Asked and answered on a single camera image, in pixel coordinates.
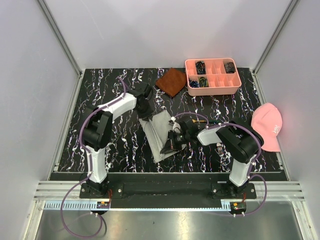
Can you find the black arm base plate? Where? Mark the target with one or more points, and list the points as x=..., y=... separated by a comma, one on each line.
x=215, y=190

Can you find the pink baseball cap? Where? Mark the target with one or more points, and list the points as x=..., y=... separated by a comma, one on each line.
x=267, y=122

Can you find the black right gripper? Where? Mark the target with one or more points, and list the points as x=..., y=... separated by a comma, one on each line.
x=168, y=146

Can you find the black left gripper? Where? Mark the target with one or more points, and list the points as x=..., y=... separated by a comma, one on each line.
x=148, y=113

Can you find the pink compartment organizer tray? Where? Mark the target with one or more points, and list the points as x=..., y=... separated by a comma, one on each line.
x=220, y=83

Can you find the aluminium frame rail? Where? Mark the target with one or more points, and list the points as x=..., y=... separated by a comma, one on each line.
x=256, y=190

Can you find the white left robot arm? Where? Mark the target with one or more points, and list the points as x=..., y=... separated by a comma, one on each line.
x=96, y=130

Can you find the blue patterned item in tray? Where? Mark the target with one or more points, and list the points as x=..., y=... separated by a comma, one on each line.
x=193, y=83

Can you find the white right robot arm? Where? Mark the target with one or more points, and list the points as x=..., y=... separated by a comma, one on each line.
x=242, y=142

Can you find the colourful item in tray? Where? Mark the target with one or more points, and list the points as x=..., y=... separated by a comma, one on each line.
x=203, y=82

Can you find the grey cloth napkin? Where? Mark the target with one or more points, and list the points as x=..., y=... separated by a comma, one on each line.
x=156, y=131

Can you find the dark patterned item in tray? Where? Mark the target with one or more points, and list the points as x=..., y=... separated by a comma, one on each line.
x=229, y=67

